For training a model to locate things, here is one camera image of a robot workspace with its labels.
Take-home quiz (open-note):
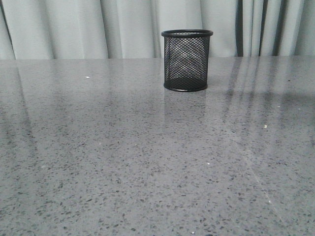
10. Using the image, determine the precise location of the black mesh pen holder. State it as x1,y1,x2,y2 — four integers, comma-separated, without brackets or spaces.
161,29,213,92

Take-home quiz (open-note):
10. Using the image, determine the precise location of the grey curtain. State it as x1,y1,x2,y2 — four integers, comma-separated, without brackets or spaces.
0,0,315,59

